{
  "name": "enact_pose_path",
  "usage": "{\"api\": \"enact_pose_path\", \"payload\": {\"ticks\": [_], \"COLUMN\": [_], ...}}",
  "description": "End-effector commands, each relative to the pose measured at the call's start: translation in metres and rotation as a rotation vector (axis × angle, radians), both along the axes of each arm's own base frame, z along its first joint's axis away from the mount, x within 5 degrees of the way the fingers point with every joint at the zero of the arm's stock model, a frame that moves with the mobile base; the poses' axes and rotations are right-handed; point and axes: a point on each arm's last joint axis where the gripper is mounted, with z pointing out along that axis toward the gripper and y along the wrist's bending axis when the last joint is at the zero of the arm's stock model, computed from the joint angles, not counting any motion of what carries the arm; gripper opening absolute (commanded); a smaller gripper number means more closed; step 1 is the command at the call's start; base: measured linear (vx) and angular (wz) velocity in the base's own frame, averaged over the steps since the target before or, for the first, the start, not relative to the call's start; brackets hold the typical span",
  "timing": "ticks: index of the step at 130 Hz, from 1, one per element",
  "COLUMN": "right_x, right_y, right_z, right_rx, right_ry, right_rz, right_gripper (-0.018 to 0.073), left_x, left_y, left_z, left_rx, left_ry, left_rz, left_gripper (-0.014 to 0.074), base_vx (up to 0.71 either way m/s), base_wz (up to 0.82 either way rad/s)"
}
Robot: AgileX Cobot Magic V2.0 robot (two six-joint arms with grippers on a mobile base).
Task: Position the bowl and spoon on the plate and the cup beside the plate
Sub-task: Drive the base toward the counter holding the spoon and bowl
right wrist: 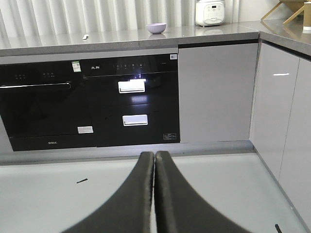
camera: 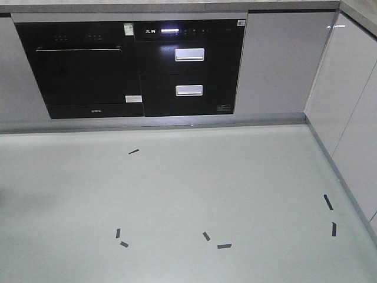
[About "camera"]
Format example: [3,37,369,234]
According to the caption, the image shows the silver drawer handle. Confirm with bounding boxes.
[176,85,203,97]
[174,48,205,62]

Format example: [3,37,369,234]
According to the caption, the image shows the black disinfection cabinet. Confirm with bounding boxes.
[134,19,246,117]

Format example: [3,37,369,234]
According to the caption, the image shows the grey cabinet door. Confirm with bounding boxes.
[234,12,335,115]

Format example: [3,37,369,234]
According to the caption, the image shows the upper silver drawer handle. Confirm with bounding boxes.
[174,48,205,62]

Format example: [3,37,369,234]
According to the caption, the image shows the green energy label sticker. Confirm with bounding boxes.
[123,22,134,36]

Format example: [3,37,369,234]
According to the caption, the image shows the black tape strip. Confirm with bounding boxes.
[332,222,337,237]

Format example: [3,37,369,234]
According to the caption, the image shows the white side cabinet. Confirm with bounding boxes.
[304,11,377,225]

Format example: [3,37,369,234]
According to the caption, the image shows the lower silver drawer handle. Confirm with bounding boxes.
[176,85,203,97]

